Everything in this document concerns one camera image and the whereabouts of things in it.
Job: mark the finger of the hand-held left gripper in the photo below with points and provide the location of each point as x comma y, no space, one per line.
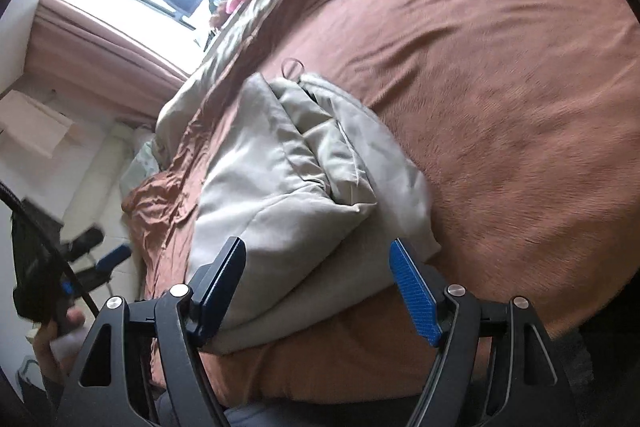
114,257
85,241

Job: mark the beige large garment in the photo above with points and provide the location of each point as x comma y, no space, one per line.
280,217

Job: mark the pale green cloth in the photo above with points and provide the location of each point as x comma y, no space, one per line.
142,162

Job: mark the white rolled cylinder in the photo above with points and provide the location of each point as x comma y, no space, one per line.
95,187

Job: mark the brown blanket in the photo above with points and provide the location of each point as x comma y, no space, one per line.
500,107

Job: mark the cardboard box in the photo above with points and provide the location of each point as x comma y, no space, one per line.
35,122

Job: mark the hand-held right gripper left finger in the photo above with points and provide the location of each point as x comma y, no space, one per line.
222,277

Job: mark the person's left hand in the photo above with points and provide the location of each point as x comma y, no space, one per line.
50,347

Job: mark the person's grey pants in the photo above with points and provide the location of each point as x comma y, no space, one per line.
300,417

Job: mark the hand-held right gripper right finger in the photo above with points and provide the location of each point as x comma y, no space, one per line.
412,292

